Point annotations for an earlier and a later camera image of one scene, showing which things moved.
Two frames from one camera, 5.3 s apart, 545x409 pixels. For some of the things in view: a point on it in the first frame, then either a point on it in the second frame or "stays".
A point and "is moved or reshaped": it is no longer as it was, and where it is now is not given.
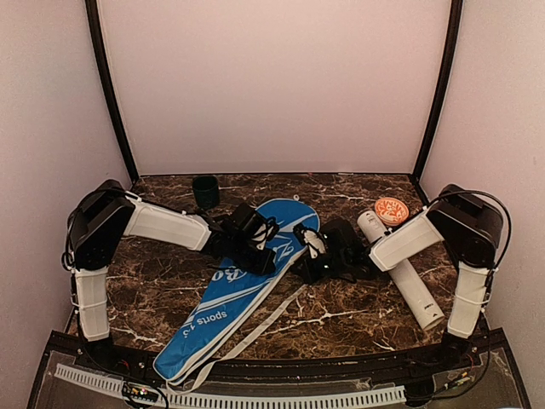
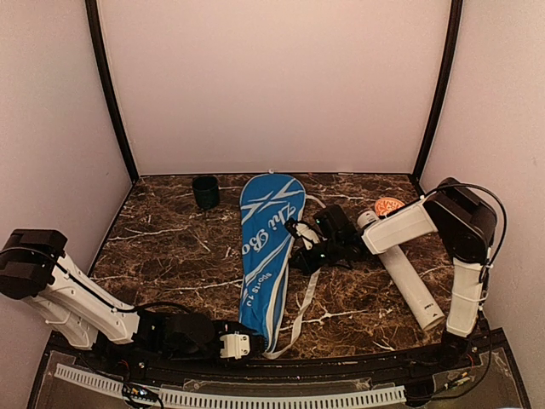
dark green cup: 206,191 stays
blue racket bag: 222,313 is moved or reshaped
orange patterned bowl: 391,210 stays
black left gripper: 261,267 -> 231,325
